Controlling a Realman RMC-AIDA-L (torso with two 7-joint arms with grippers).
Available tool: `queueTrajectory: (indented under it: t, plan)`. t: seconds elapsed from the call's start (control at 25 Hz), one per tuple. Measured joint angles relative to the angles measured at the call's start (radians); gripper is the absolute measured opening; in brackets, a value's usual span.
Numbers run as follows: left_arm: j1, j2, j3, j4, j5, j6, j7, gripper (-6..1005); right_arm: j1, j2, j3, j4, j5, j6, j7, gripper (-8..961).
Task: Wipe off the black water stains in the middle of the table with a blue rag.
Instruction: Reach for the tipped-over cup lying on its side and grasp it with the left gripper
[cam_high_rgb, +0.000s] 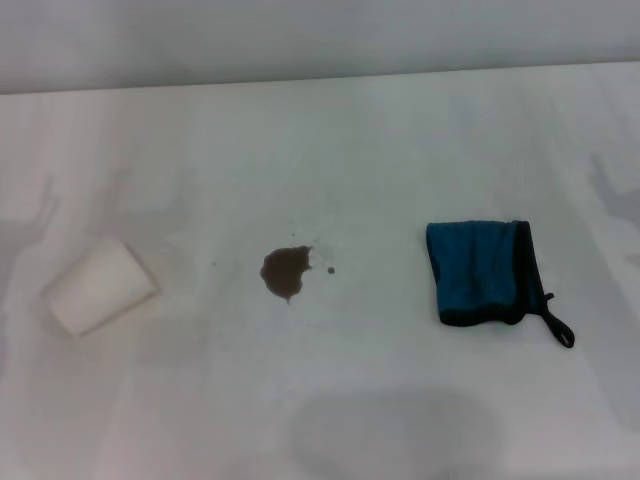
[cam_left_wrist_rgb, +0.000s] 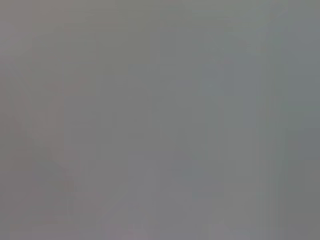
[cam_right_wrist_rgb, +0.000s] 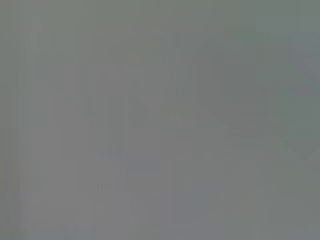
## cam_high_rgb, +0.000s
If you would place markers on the white paper cup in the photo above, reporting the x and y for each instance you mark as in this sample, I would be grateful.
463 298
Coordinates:
102 287

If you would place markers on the blue rag with black trim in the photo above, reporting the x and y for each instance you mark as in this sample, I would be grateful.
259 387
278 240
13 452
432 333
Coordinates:
475 270

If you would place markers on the dark brown liquid stain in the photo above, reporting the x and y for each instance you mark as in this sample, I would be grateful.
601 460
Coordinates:
284 272

